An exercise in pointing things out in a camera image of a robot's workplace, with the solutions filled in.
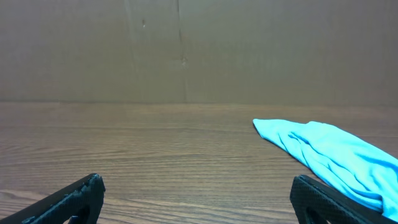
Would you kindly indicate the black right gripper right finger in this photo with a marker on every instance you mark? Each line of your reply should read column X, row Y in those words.
column 316, row 203

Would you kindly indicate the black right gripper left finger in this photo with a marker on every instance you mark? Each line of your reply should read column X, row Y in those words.
column 78, row 203

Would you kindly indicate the light blue t-shirt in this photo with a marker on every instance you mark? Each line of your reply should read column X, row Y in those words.
column 362, row 172

